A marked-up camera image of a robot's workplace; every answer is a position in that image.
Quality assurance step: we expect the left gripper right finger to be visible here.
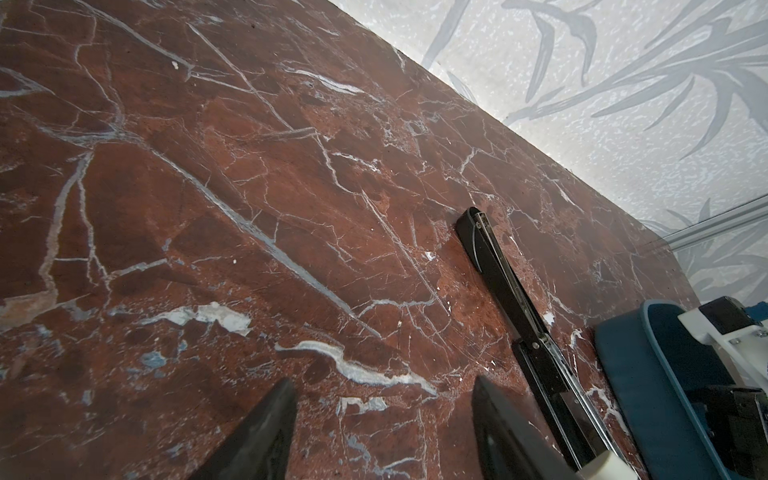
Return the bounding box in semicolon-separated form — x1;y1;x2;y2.
471;376;577;480

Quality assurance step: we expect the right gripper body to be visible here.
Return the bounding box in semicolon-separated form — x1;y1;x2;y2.
686;385;767;479

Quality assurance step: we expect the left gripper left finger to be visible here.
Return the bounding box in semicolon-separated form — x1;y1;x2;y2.
191;378;298;479

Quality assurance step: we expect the teal plastic tray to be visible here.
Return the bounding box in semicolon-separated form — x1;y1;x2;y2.
595;300;738;479

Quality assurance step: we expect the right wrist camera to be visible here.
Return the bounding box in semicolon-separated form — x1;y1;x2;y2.
678;296;767;392

